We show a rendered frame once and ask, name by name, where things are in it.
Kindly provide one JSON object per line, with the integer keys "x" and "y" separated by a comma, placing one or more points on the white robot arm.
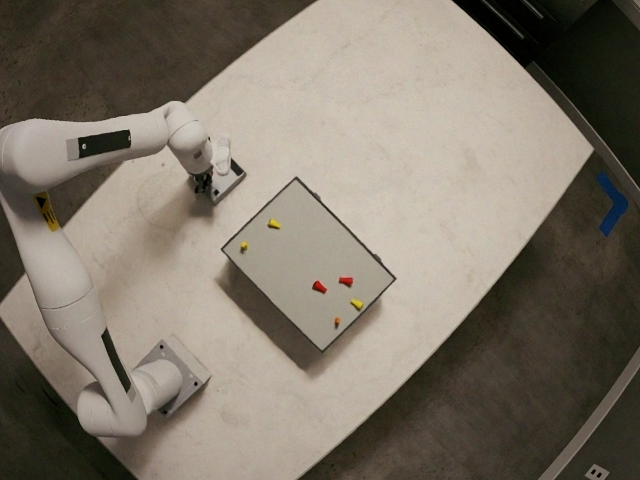
{"x": 38, "y": 154}

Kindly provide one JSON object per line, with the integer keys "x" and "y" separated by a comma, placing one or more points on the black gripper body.
{"x": 202, "y": 175}

